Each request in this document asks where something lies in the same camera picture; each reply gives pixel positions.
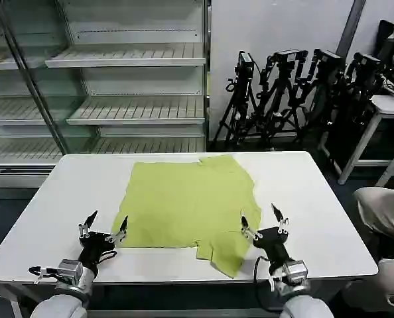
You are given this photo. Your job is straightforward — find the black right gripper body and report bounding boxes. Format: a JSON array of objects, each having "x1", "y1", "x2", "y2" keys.
[{"x1": 252, "y1": 226, "x2": 290, "y2": 268}]

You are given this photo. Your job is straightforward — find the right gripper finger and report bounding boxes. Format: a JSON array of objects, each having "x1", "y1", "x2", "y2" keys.
[
  {"x1": 239, "y1": 215, "x2": 263, "y2": 241},
  {"x1": 271, "y1": 203, "x2": 290, "y2": 235}
]

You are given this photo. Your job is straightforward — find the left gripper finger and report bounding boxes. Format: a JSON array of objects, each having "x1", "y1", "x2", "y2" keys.
[
  {"x1": 104, "y1": 215, "x2": 129, "y2": 243},
  {"x1": 78, "y1": 209, "x2": 99, "y2": 238}
]

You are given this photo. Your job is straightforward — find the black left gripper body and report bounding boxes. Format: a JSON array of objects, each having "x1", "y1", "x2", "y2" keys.
[{"x1": 78, "y1": 231, "x2": 117, "y2": 270}]

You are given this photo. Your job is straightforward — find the green shirt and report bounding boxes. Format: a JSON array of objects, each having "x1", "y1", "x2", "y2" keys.
[{"x1": 111, "y1": 154, "x2": 263, "y2": 279}]

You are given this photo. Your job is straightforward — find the person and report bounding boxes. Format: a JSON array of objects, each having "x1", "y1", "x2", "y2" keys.
[{"x1": 340, "y1": 169, "x2": 394, "y2": 318}]

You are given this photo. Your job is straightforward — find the empty white shelf rack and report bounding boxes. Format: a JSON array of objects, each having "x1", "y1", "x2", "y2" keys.
[{"x1": 0, "y1": 0, "x2": 208, "y2": 190}]

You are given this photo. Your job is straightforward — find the small white side table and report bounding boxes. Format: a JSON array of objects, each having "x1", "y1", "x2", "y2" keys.
[{"x1": 337, "y1": 93, "x2": 394, "y2": 187}]

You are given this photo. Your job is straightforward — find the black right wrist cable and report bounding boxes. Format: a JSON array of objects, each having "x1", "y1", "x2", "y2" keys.
[{"x1": 252, "y1": 254, "x2": 279, "y2": 293}]

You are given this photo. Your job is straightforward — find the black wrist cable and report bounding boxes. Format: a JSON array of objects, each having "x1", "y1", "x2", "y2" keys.
[
  {"x1": 252, "y1": 254, "x2": 279, "y2": 293},
  {"x1": 27, "y1": 264, "x2": 60, "y2": 285}
]

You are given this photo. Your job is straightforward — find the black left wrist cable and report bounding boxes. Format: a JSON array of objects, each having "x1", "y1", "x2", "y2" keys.
[{"x1": 27, "y1": 264, "x2": 60, "y2": 285}]

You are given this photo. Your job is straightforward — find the grey wall conduit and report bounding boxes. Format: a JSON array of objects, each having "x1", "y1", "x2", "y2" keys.
[{"x1": 335, "y1": 0, "x2": 367, "y2": 51}]

